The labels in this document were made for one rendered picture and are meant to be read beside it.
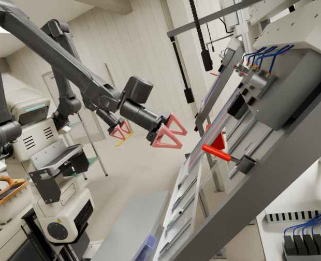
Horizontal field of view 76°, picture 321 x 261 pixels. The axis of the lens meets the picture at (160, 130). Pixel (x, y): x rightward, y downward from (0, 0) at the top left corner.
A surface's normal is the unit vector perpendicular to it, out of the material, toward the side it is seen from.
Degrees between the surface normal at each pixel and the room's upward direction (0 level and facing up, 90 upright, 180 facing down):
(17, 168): 90
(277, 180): 90
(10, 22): 101
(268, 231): 0
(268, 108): 90
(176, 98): 90
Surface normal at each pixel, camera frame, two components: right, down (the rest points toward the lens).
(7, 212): 0.95, -0.22
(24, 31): -0.09, 0.30
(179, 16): -0.30, 0.36
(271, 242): -0.32, -0.91
